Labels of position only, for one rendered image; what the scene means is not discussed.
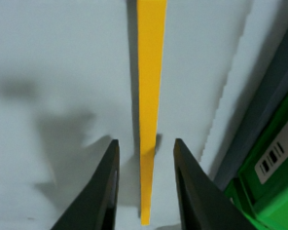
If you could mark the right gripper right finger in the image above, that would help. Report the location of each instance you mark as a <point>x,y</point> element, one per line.
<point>214,209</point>

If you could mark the yellow bar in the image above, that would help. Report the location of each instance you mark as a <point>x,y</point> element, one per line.
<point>151,18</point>

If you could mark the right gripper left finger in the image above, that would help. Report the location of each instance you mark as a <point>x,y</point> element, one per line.
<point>87,211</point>

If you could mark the green open bin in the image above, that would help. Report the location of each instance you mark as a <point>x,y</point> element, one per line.
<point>236,194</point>
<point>264,172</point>

